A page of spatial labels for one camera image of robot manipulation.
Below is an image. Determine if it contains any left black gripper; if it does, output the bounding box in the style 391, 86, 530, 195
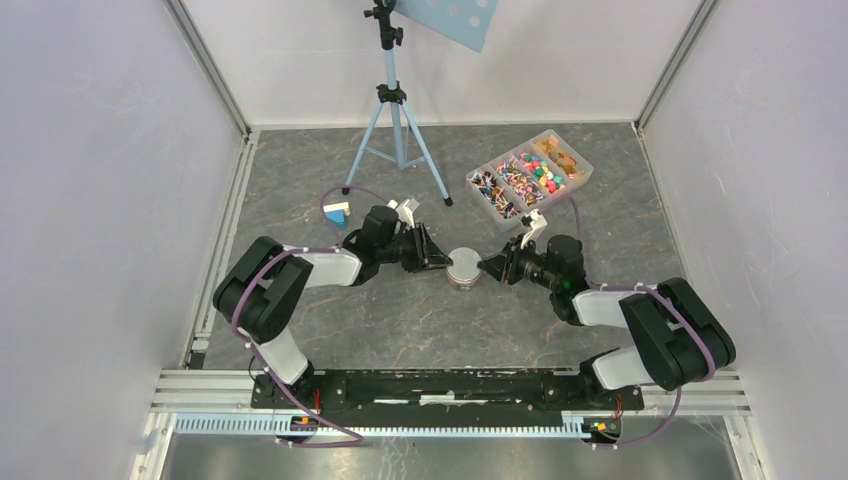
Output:
378, 222, 453, 274

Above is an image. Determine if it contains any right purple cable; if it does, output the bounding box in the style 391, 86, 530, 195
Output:
549, 195, 718, 450

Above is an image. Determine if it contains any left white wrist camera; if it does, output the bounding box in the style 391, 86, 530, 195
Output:
387, 198, 420, 228

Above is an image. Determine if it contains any clear compartment candy tray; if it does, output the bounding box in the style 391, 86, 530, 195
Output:
465, 129, 594, 231

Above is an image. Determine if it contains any round metal lid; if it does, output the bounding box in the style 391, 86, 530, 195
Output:
446, 247, 481, 270

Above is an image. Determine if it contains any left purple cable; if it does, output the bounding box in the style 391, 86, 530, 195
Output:
229, 185, 392, 449

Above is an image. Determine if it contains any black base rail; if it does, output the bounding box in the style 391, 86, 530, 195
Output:
289, 368, 645, 429

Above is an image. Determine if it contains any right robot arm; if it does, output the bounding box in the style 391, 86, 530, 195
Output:
478, 235, 736, 408

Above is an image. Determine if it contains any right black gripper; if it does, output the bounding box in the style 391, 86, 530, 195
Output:
476, 234, 559, 292

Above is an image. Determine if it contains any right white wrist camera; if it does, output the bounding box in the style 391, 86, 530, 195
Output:
520, 209, 548, 249

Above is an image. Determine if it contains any light blue tripod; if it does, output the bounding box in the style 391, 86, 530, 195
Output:
342, 1, 454, 207

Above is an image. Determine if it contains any purple cable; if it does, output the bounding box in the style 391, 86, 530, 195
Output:
549, 195, 718, 450
229, 185, 392, 449

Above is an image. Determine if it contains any blue white toy block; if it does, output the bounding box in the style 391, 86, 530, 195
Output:
322, 202, 351, 230

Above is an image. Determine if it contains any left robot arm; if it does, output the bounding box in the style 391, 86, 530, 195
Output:
213, 200, 453, 408

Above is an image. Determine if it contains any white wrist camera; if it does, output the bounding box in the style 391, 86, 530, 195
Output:
387, 198, 420, 228
520, 209, 548, 249

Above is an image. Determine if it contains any light blue perforated board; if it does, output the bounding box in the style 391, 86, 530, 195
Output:
394, 0, 499, 53

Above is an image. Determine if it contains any clear round jar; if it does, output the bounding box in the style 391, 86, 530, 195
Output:
446, 267, 482, 291

